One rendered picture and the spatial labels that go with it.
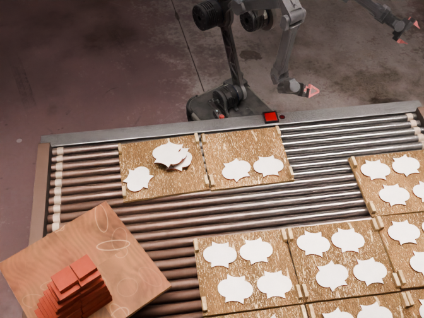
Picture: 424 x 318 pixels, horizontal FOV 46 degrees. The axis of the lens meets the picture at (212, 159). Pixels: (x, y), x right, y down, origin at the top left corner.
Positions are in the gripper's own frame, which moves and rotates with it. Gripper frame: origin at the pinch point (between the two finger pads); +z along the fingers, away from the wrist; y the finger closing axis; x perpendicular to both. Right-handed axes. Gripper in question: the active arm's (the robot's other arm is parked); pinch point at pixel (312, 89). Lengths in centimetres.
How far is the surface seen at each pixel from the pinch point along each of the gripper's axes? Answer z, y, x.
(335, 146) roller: 10.6, 13.1, -27.0
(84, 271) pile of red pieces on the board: -123, 60, -60
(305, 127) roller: 0.9, -2.3, -20.2
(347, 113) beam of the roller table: 26.0, -1.4, -11.6
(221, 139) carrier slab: -44, -10, -29
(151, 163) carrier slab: -80, -11, -42
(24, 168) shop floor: -131, -151, -85
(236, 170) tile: -43, 9, -40
